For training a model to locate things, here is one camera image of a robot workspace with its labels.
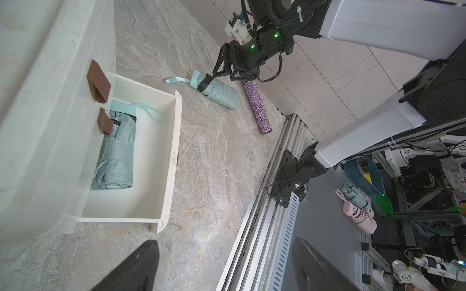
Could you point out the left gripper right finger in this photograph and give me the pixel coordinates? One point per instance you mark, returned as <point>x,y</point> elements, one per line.
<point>314,272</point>

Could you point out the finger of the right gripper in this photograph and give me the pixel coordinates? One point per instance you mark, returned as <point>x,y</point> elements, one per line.
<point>222,66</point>
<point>243,75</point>

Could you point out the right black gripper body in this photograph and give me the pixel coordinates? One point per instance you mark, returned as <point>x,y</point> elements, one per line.
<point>248,58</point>

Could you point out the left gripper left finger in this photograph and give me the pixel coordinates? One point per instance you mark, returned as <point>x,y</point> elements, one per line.
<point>136,273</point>

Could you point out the green umbrella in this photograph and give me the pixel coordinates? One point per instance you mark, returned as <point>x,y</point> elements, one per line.
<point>211,88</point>
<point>114,170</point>

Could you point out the white three-drawer cabinet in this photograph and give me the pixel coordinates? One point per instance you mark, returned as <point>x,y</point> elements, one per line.
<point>59,84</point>

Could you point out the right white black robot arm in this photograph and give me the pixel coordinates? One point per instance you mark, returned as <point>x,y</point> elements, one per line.
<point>368,72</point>

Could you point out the spare pink umbrella outside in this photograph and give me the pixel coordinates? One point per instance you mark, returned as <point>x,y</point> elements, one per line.
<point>359,217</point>

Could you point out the spare green umbrella outside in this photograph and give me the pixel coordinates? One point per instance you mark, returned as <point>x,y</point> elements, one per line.
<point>357,197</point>

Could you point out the purple glitter bottle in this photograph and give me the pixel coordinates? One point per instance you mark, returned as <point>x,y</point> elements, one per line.
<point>257,106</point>

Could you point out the green plastic bin outside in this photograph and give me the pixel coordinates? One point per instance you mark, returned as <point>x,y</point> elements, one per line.
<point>384,204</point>

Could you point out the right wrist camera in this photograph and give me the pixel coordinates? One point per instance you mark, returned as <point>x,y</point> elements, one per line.
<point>236,29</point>

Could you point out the aluminium mounting rail frame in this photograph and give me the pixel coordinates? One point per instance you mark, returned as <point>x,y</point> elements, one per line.
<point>258,258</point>

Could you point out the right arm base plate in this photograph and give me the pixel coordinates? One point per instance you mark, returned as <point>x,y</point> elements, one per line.
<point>291,178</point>

